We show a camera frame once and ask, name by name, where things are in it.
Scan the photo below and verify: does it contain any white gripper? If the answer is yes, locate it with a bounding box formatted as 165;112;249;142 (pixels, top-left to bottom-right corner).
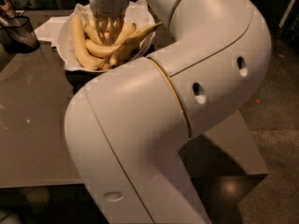
89;0;129;45

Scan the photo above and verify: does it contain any white bowl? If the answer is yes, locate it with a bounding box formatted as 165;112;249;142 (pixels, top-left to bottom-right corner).
56;1;155;73

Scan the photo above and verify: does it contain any long banana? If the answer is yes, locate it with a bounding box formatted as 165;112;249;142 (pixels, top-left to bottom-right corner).
71;14;103;71

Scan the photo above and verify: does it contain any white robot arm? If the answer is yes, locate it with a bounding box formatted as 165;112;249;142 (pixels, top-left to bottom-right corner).
64;0;271;224

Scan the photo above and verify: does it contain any top back banana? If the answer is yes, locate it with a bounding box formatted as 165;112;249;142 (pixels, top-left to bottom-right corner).
90;17;96;29

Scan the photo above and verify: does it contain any upper middle banana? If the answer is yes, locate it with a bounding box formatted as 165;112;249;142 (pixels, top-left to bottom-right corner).
81;11;136;46

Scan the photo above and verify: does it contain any white paper bowl liner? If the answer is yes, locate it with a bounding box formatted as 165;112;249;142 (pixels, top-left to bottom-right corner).
56;0;155;72

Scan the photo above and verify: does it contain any lower middle banana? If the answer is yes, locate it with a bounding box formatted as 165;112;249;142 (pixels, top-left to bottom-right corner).
85;39;119;58

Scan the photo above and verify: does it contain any bottom bruised banana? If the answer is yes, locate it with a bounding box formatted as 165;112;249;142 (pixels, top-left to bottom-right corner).
100;63;111;70

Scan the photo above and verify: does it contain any white paper sheet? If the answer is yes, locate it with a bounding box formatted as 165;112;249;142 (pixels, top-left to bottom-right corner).
35;16;70;48

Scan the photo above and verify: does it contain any dark mesh basket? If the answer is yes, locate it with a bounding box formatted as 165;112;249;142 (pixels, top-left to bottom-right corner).
0;16;39;53

